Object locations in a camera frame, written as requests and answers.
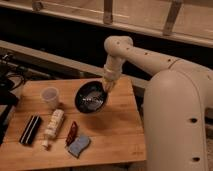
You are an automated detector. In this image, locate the black ceramic bowl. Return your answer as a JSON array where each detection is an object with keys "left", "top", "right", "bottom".
[{"left": 75, "top": 81, "right": 108, "bottom": 114}]

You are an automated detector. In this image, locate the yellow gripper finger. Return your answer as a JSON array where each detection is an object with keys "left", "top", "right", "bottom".
[
  {"left": 109, "top": 82, "right": 116, "bottom": 92},
  {"left": 102, "top": 79, "right": 110, "bottom": 92}
]

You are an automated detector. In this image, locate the black box with white stripes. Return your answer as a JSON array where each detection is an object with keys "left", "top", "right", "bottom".
[{"left": 19, "top": 115, "right": 42, "bottom": 145}]

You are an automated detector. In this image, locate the clear plastic cup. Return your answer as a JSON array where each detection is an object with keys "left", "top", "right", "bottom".
[{"left": 40, "top": 87, "right": 59, "bottom": 110}]

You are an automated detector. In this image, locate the wooden table board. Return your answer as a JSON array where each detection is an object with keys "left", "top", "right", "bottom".
[{"left": 0, "top": 77, "right": 145, "bottom": 171}]

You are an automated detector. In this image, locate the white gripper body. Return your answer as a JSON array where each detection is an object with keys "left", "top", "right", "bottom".
[{"left": 103, "top": 65, "right": 122, "bottom": 82}]

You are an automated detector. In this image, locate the blue sponge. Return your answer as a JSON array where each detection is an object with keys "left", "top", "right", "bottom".
[{"left": 68, "top": 135, "right": 91, "bottom": 158}]

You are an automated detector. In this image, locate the red brown small packet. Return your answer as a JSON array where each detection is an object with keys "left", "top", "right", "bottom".
[{"left": 66, "top": 121, "right": 78, "bottom": 146}]

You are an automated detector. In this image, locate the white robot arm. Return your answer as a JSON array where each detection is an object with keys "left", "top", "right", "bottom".
[{"left": 104, "top": 36, "right": 213, "bottom": 171}]

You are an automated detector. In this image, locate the metal rail frame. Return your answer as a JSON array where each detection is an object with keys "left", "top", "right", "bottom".
[{"left": 0, "top": 0, "right": 213, "bottom": 49}]

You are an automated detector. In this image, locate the white plastic bottle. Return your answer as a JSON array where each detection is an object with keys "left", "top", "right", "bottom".
[{"left": 42, "top": 109, "right": 64, "bottom": 149}]

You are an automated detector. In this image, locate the black cables and equipment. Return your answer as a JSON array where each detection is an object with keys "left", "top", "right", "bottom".
[{"left": 0, "top": 52, "right": 28, "bottom": 146}]

